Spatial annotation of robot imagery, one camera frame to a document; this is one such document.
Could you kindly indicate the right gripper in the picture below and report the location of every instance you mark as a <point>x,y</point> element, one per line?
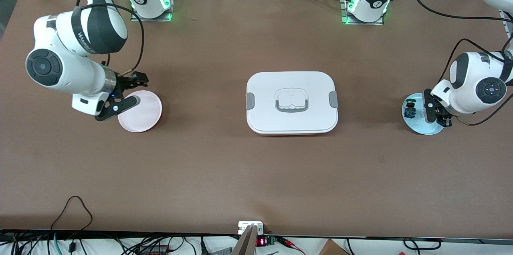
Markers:
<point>125,82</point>

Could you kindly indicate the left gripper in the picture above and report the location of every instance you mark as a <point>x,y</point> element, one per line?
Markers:
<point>440,115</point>

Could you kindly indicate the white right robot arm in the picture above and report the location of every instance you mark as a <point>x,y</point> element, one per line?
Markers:
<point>60,70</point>

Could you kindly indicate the white lidded box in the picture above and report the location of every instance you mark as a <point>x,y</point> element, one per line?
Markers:
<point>292,120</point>

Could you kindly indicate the light blue round plate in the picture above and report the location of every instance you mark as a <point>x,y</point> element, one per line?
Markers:
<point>419,124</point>

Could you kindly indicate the pink round plate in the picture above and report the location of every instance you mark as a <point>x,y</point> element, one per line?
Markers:
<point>142,120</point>

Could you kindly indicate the brown cardboard piece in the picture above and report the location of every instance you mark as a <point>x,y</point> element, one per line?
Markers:
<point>332,249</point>

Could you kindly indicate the grey metal bar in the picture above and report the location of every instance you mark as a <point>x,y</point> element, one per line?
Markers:
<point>245,245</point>

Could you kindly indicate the red digit display module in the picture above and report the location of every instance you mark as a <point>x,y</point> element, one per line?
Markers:
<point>261,241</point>

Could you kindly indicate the black left camera bracket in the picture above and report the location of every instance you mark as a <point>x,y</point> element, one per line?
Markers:
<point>429,106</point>

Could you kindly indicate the black camera bracket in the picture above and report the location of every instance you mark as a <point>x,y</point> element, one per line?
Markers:
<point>429,106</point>
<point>116,107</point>

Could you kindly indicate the black right camera bracket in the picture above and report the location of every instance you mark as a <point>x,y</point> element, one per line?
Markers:
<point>116,107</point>

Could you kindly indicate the green and blue switch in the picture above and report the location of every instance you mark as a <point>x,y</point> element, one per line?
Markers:
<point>410,110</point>

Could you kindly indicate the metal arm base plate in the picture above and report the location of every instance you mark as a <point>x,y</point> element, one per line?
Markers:
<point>346,22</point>
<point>138,17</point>

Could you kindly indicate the small white switch box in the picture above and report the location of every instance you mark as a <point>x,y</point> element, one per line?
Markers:
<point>244,226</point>

